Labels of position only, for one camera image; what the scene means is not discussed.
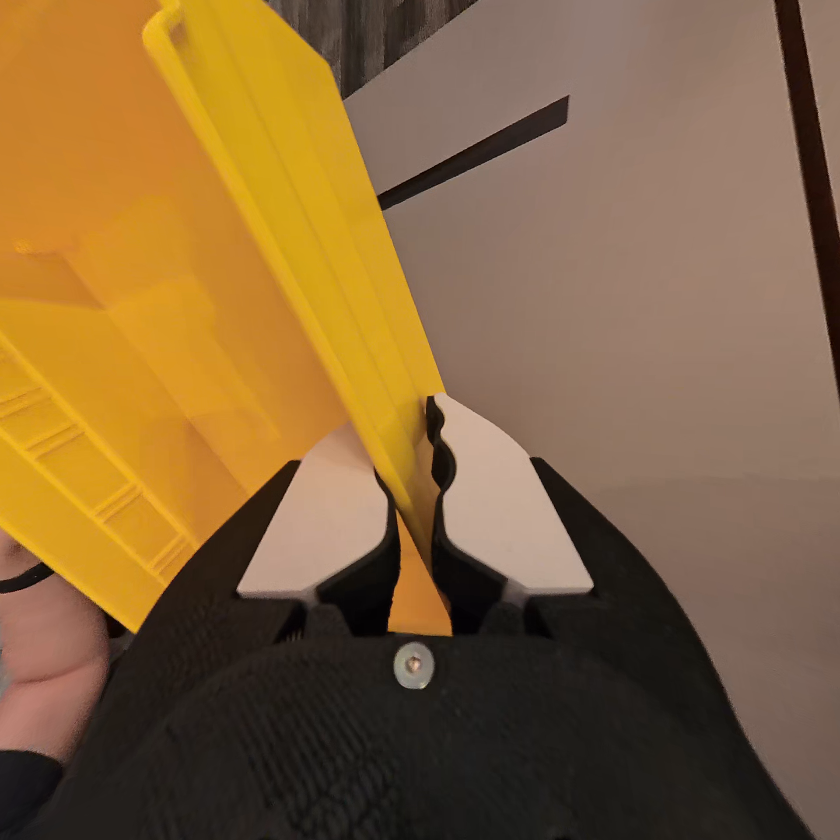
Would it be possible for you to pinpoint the person's left forearm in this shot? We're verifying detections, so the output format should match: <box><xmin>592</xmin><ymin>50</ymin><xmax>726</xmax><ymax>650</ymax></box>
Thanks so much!
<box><xmin>0</xmin><ymin>525</ymin><xmax>114</xmax><ymax>765</ymax></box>

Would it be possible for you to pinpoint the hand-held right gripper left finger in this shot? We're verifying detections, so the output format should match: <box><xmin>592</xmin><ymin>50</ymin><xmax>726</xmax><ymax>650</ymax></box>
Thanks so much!
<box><xmin>236</xmin><ymin>425</ymin><xmax>403</xmax><ymax>636</ymax></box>

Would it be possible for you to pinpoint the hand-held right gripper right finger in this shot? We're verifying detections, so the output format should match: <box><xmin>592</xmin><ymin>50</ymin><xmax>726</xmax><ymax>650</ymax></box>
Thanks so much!
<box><xmin>425</xmin><ymin>394</ymin><xmax>596</xmax><ymax>636</ymax></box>

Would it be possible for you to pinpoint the thin black cord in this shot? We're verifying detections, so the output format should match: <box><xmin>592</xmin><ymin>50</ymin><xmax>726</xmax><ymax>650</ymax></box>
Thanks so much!
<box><xmin>0</xmin><ymin>566</ymin><xmax>56</xmax><ymax>595</ymax></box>

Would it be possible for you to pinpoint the yellow plastic bin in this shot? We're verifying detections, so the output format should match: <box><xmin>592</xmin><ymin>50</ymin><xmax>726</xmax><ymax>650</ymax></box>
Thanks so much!
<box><xmin>0</xmin><ymin>0</ymin><xmax>455</xmax><ymax>637</ymax></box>

